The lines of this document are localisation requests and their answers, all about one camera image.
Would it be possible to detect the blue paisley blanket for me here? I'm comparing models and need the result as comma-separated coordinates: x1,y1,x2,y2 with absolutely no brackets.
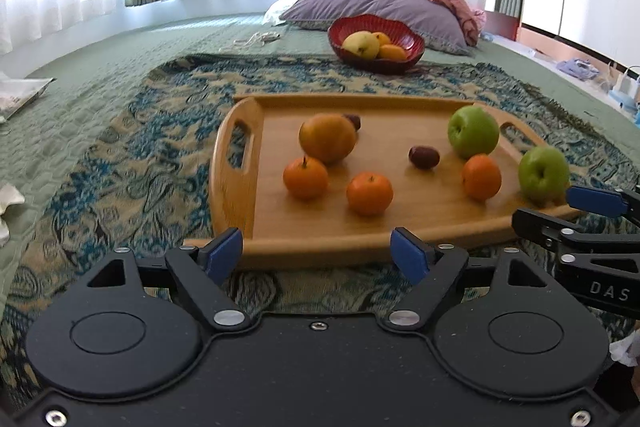
0,53,640,408

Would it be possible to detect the red bowl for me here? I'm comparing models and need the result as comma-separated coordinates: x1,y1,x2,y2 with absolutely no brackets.
327,14,426,75

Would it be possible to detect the white crumpled tissue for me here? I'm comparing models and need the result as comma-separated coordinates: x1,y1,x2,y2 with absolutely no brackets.
0,184,23,248

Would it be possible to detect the green apple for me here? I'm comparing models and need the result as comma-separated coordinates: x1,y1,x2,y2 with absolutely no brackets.
518,146,571,202
447,105,501,160

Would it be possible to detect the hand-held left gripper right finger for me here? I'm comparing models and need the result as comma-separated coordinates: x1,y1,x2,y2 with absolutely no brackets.
382,227,556,333

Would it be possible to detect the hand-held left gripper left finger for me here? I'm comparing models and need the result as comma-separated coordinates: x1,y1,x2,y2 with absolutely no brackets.
85,227,251,333

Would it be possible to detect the blue cloth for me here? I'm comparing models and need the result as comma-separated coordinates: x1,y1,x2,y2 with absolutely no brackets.
557,57,598,80

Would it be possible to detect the white cable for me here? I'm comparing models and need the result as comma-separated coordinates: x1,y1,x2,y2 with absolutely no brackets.
220,32,273,52

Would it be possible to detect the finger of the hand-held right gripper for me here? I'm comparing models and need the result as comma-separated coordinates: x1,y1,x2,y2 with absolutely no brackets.
565,186,640,225
511,207,640,260

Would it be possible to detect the wooden headboard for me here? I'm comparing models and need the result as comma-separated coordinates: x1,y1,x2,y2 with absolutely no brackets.
482,9,640,68

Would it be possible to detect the white pillow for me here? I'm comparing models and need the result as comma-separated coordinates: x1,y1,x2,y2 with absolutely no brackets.
262,0,321,26

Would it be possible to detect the wooden tray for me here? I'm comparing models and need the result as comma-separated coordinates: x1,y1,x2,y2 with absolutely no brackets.
209,94,583,270

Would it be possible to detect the large brownish orange fruit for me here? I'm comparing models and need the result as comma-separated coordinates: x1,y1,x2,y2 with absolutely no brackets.
299,113,358,166

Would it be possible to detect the green quilted bedspread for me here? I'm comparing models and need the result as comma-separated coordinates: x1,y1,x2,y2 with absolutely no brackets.
0,12,640,308

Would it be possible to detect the white cloth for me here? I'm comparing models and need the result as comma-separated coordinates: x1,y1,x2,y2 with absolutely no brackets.
607,327,640,368

